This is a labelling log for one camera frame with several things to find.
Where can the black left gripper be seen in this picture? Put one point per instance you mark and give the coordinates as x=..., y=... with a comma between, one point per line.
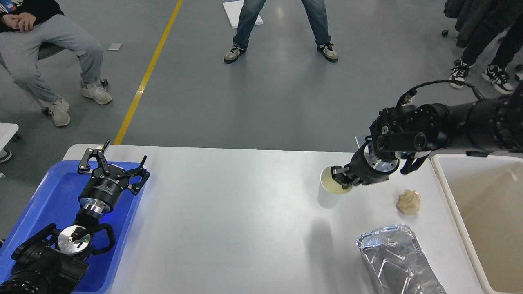
x=104, y=185

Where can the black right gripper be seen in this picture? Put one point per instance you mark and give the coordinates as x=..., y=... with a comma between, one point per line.
x=365, y=168

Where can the white paper cup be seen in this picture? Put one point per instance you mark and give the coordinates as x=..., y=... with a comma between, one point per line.
x=330, y=192

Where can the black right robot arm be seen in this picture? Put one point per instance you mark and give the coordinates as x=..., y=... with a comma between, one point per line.
x=412, y=132

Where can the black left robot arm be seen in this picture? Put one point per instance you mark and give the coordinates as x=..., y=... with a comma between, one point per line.
x=70, y=237

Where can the blue plastic tray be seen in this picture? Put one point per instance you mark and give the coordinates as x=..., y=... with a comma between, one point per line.
x=55, y=201

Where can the crumpled beige paper ball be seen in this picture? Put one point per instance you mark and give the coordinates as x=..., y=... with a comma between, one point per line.
x=409, y=202

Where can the aluminium foil tray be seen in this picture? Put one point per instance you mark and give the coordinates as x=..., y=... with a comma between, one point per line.
x=396, y=262

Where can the white side table corner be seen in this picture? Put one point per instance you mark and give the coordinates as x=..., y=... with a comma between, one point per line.
x=8, y=131

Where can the small paper on floor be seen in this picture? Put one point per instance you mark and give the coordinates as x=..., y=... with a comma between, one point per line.
x=115, y=46

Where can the grey office chair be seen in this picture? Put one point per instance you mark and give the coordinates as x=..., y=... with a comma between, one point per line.
x=47, y=50

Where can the beige plastic bin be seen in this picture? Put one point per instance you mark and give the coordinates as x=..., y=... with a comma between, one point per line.
x=485, y=196

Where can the seated person grey trousers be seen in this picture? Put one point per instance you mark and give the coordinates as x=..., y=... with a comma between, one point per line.
x=35, y=29

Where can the white board on floor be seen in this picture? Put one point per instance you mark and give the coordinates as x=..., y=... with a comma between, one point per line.
x=233, y=10

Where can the office chair with coat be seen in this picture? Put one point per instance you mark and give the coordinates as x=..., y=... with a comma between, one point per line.
x=476, y=18

